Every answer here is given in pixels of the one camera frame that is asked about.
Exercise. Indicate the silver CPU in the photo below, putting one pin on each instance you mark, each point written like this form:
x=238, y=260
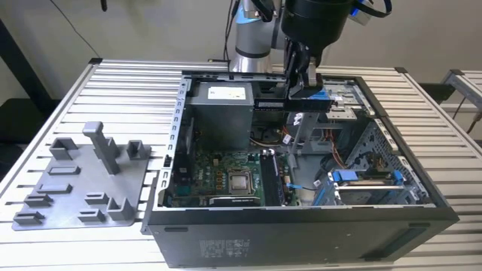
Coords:
x=240, y=183

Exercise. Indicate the black graphics card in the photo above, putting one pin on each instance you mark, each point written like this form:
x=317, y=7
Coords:
x=234, y=201

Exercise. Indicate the grey power supply unit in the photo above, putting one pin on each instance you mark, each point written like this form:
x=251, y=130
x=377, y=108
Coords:
x=222, y=121

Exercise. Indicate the green Dell motherboard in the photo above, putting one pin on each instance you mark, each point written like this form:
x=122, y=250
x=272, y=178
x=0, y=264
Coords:
x=214, y=161

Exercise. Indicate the metal CPU socket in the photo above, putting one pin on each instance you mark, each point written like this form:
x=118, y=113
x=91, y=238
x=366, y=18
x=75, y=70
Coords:
x=226, y=194

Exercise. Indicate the grey plastic parts rack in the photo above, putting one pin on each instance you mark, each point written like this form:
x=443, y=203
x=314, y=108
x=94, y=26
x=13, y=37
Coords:
x=87, y=180

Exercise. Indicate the metal slat side table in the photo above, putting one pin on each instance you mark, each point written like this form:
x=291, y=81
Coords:
x=465, y=84

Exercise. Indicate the open black PC case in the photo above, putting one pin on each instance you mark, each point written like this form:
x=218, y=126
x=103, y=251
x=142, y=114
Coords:
x=263, y=240

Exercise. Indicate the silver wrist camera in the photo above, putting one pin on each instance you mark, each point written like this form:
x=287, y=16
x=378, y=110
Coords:
x=361, y=12

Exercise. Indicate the hard disk in blue carrier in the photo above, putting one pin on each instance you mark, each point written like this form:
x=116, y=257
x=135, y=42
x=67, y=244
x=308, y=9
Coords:
x=365, y=183

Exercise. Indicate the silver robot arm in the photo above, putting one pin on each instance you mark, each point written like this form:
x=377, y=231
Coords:
x=252, y=36

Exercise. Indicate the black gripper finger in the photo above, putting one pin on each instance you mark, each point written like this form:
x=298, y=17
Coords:
x=295, y=70
x=317, y=79

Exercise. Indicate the installed dark RAM stick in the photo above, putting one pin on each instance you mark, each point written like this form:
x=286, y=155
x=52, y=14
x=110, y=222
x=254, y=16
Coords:
x=271, y=178

